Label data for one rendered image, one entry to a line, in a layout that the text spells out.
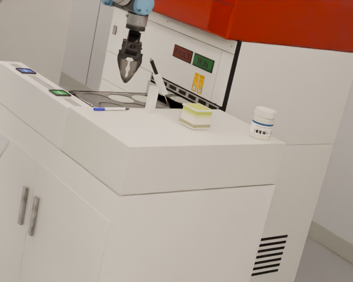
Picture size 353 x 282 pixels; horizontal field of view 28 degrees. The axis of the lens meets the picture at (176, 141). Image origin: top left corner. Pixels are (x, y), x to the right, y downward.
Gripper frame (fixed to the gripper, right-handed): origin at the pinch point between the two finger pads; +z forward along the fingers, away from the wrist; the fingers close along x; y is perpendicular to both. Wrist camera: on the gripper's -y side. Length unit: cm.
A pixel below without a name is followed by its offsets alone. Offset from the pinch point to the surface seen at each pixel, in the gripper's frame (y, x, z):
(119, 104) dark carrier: -3.2, 0.7, 8.9
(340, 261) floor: 92, -141, 99
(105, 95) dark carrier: 7.1, 6.2, 8.9
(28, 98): -19.2, 31.7, 8.4
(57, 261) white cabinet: -50, 12, 51
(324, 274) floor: 72, -125, 99
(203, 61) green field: 4.2, -27.2, -11.6
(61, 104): -37.7, 19.9, 3.4
